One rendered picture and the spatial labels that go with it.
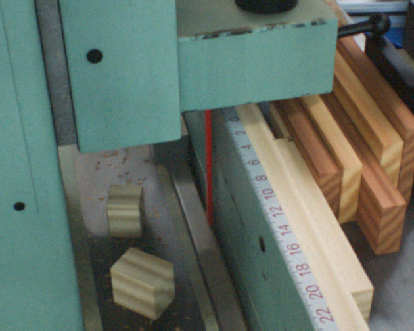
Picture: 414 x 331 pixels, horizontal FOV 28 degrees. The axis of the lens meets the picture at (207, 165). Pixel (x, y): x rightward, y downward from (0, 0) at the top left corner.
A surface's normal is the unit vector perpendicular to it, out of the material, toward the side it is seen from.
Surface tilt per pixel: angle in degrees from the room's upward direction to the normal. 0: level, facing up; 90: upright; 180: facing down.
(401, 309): 0
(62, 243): 90
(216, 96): 90
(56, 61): 90
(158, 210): 0
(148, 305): 90
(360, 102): 0
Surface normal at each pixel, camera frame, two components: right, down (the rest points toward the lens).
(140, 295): -0.50, 0.53
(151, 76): 0.22, 0.59
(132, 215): -0.06, 0.61
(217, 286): -0.01, -0.79
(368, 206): -0.97, 0.15
